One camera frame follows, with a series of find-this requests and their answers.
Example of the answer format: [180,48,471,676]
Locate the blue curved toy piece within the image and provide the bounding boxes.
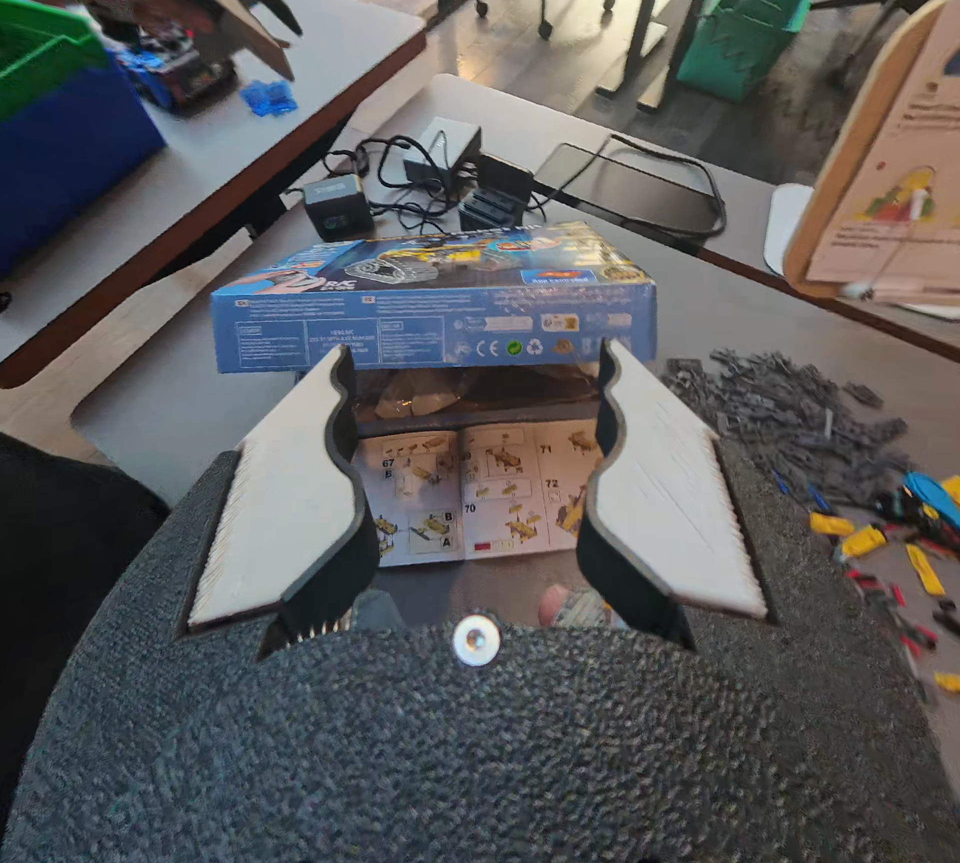
[903,471,960,527]

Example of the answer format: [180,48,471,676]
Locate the green plastic crate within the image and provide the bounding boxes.
[677,0,816,104]

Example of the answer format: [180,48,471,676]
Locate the blue toy vehicle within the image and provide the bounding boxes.
[112,26,240,113]

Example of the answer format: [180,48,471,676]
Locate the person's dark clothing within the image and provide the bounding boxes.
[0,431,172,815]

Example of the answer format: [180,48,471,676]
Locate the clear bag of pieces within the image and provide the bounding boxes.
[354,364,601,429]

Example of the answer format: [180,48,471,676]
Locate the blue translucent toy bricks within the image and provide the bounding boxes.
[240,79,300,119]

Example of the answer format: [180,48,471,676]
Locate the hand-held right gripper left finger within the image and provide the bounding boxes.
[187,344,381,658]

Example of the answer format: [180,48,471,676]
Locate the grey charging hub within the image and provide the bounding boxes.
[403,116,483,188]

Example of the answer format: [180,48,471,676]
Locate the thick black power cable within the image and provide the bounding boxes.
[322,134,466,219]

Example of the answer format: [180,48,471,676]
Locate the black tablet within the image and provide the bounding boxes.
[534,143,720,238]

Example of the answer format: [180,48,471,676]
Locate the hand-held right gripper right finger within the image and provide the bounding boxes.
[576,336,771,652]

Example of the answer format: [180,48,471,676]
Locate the pile of grey toy bricks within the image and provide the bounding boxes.
[660,349,912,504]

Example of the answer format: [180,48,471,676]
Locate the black looped cable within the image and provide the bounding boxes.
[536,134,727,238]

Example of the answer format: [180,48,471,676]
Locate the black charger block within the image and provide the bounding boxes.
[457,154,536,232]

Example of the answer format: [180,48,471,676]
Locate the instruction booklet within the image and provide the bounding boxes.
[352,420,610,569]

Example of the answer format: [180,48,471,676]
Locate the wooden board with printed sheet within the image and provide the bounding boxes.
[782,0,960,305]

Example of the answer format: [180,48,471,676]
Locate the black power adapter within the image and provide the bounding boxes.
[302,174,376,243]

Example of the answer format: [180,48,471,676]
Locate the green storage bin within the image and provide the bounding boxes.
[0,0,114,123]

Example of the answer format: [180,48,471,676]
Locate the blue storage bin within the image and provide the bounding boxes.
[0,56,168,279]

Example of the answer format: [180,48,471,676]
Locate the blue toy box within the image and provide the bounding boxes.
[211,221,659,374]

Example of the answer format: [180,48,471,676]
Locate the pile of coloured toy bricks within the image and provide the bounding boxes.
[772,469,960,703]

